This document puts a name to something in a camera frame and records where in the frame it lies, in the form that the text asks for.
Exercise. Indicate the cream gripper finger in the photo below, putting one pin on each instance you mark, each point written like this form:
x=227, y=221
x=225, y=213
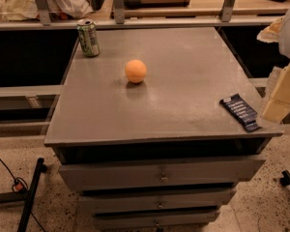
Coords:
x=271, y=33
x=276, y=104

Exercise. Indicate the dark blue rxbar wrapper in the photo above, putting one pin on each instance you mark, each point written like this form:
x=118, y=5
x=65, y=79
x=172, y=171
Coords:
x=241, y=111

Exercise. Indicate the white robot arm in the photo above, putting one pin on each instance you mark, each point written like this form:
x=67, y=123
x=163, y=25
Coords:
x=284, y=36

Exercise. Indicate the grey top drawer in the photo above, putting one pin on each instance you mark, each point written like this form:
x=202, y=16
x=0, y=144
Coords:
x=160, y=172

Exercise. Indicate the grey drawer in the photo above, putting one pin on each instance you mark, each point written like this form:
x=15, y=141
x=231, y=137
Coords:
x=160, y=172
x=157, y=200
x=155, y=219

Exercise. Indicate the grey middle drawer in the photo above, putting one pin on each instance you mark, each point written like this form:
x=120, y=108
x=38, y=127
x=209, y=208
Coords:
x=157, y=200

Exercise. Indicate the orange fruit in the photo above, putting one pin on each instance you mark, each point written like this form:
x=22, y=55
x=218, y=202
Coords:
x=135, y=71

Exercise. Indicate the grey drawer cabinet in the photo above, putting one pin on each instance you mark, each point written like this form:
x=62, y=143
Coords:
x=174, y=113

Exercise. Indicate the grey bottom drawer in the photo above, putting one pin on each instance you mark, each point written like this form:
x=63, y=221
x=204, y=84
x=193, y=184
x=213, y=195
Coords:
x=155, y=219

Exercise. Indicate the green soda can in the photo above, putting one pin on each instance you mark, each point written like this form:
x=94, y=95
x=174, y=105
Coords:
x=88, y=37

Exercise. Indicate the white cloth bundle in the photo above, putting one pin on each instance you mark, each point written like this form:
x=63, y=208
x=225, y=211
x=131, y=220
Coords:
x=18, y=10

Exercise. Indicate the black stand leg left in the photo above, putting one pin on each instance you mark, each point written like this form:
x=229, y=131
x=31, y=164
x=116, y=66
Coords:
x=29, y=200

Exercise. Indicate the grey metal rail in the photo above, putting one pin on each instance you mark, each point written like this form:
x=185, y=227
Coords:
x=179, y=22

